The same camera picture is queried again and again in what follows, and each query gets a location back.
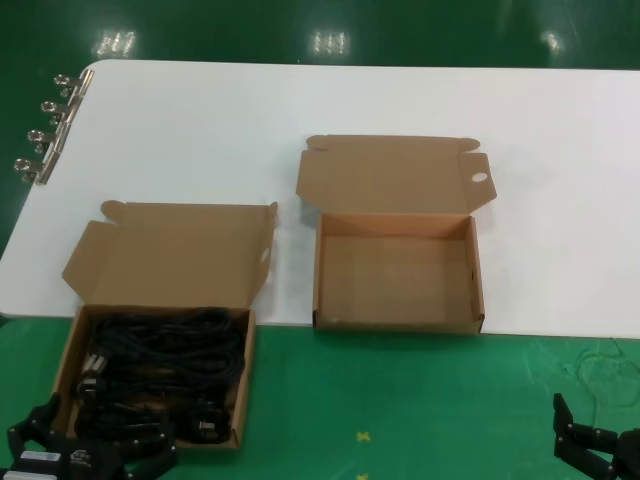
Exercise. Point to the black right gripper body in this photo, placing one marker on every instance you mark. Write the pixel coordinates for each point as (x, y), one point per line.
(630, 455)

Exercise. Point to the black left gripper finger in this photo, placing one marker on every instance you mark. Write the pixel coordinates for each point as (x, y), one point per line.
(160, 445)
(32, 425)

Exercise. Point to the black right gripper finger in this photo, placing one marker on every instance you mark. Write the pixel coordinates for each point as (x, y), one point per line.
(564, 430)

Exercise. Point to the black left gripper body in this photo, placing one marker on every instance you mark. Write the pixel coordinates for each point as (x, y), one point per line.
(75, 460)

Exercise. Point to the cardboard box with hole-less lid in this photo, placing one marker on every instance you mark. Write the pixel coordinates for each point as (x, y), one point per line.
(175, 240)

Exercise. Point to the cardboard box with holed lid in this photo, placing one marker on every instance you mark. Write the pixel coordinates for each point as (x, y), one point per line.
(390, 175)

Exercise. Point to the green table cloth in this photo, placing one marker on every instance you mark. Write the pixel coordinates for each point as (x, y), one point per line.
(400, 390)

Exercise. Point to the silver metal binder clip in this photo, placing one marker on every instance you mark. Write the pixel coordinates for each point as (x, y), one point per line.
(57, 139)
(46, 167)
(82, 84)
(70, 111)

